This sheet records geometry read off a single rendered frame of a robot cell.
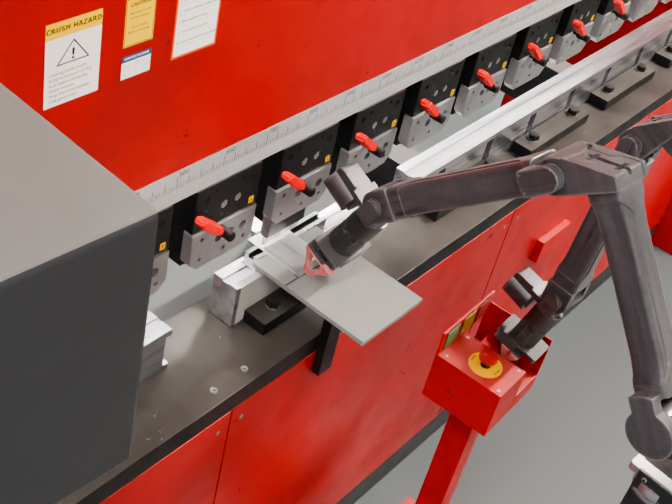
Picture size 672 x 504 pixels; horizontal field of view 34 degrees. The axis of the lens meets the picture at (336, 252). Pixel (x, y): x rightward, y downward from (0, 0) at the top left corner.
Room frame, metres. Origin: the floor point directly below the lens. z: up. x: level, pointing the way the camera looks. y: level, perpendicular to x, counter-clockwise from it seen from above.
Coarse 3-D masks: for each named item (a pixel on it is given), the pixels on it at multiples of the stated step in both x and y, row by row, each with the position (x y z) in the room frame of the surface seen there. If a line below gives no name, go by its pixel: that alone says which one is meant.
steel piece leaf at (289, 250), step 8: (280, 240) 1.62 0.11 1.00; (288, 240) 1.63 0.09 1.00; (296, 240) 1.63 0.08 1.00; (264, 248) 1.59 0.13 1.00; (272, 248) 1.59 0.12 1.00; (280, 248) 1.60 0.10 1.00; (288, 248) 1.60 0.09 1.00; (296, 248) 1.61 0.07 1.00; (304, 248) 1.61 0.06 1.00; (272, 256) 1.57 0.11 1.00; (280, 256) 1.57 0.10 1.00; (288, 256) 1.58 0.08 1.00; (296, 256) 1.59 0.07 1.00; (304, 256) 1.59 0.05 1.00; (288, 264) 1.56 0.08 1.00; (296, 264) 1.56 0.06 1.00; (304, 264) 1.57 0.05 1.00; (312, 264) 1.56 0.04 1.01; (296, 272) 1.54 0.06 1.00; (304, 272) 1.55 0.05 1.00
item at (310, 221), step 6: (306, 216) 1.72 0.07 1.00; (312, 216) 1.72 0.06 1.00; (300, 222) 1.69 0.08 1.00; (306, 222) 1.71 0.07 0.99; (312, 222) 1.71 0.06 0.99; (318, 222) 1.71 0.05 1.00; (324, 222) 1.72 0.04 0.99; (294, 228) 1.67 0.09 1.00; (300, 228) 1.69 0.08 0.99; (306, 228) 1.68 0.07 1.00; (246, 252) 1.57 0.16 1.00; (252, 252) 1.57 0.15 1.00; (258, 252) 1.58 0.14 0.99; (246, 258) 1.57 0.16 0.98; (252, 258) 1.56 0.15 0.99; (246, 264) 1.56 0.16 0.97; (252, 264) 1.56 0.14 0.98
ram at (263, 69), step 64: (0, 0) 1.04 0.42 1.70; (64, 0) 1.11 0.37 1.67; (256, 0) 1.41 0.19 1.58; (320, 0) 1.54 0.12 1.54; (384, 0) 1.69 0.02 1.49; (448, 0) 1.88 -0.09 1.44; (512, 0) 2.10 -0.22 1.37; (576, 0) 2.38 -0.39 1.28; (0, 64) 1.04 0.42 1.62; (192, 64) 1.31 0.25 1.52; (256, 64) 1.43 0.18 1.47; (320, 64) 1.57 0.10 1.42; (384, 64) 1.74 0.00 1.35; (448, 64) 1.94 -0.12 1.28; (64, 128) 1.12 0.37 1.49; (128, 128) 1.21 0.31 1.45; (192, 128) 1.32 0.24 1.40; (256, 128) 1.45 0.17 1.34; (320, 128) 1.60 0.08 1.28; (192, 192) 1.34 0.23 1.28
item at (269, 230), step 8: (304, 208) 1.66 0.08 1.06; (296, 216) 1.64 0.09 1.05; (264, 224) 1.59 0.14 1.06; (272, 224) 1.58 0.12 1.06; (280, 224) 1.60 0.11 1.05; (288, 224) 1.63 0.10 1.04; (296, 224) 1.66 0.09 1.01; (264, 232) 1.58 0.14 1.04; (272, 232) 1.59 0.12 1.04; (280, 232) 1.62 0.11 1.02; (264, 240) 1.59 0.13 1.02
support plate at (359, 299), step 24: (264, 264) 1.54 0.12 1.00; (360, 264) 1.61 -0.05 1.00; (288, 288) 1.50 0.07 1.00; (312, 288) 1.51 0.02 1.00; (336, 288) 1.53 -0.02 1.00; (360, 288) 1.54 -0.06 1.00; (384, 288) 1.56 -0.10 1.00; (336, 312) 1.46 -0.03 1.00; (360, 312) 1.48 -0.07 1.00; (384, 312) 1.50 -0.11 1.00; (360, 336) 1.42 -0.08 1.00
